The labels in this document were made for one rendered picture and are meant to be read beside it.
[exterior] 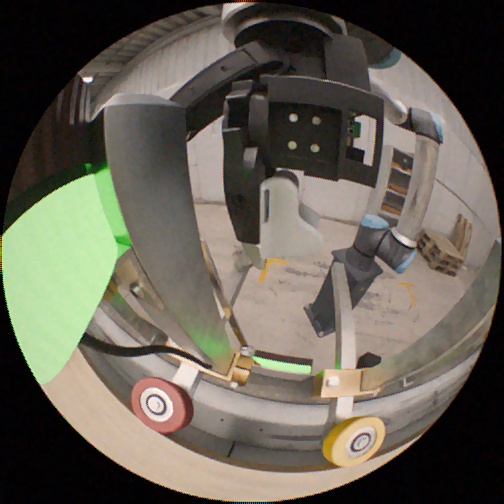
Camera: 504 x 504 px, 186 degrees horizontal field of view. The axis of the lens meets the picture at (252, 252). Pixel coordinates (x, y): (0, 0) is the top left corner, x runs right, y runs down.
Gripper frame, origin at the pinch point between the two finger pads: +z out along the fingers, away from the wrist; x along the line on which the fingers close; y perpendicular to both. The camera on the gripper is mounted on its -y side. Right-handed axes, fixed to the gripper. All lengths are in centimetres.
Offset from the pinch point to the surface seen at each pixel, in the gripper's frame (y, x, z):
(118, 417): -11.3, -24.6, 10.8
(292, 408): 14.6, -13.3, 38.8
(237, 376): 0.2, -9.2, 14.2
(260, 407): 6.1, -14.4, 38.8
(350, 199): 99, 255, 55
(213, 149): -147, 258, -11
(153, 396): -7.8, -17.2, 10.5
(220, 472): 3.0, -23.7, 10.8
